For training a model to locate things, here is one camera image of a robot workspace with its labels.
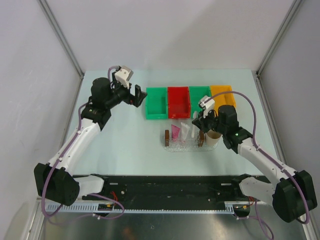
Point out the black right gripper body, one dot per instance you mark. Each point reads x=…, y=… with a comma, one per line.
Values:
x=210, y=122

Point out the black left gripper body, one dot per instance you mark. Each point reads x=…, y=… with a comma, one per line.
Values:
x=119, y=94

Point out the beige cup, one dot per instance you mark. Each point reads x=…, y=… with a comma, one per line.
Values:
x=212, y=137

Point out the white toothbrush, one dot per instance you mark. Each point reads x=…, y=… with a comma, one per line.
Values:
x=195, y=114

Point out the clear glass tray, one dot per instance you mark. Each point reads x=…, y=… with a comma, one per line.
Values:
x=191, y=144

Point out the white toothpaste tube red cap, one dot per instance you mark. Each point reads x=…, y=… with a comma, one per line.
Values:
x=184, y=131

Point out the pink toothpaste tube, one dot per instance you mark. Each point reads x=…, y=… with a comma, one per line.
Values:
x=175, y=130

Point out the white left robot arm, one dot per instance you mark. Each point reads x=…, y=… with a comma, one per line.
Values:
x=54, y=180

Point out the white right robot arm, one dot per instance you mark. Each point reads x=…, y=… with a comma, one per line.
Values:
x=290, y=192

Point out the green plastic bin far left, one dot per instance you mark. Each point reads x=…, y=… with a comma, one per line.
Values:
x=156, y=105

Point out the yellow plastic bin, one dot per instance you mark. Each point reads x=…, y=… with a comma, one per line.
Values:
x=223, y=99

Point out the green plastic bin with cup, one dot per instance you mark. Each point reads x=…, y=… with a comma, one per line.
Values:
x=196, y=93

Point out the red plastic bin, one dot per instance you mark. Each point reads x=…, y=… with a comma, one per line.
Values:
x=179, y=104

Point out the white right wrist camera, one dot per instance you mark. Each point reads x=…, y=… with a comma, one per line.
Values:
x=207, y=104

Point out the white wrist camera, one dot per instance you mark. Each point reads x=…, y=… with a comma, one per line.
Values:
x=123, y=76
x=207, y=104

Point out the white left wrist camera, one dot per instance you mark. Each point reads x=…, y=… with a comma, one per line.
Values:
x=123, y=76

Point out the grey slotted cable duct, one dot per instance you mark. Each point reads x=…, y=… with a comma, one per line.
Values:
x=105, y=207

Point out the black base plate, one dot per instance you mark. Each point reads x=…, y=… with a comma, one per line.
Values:
x=175, y=192

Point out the aluminium frame post left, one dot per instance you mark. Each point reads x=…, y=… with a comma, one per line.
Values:
x=50, y=16

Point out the aluminium frame post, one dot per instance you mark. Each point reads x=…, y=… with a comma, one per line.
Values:
x=50, y=16
x=284, y=27

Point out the aluminium frame post right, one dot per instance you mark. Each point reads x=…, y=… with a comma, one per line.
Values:
x=284, y=27

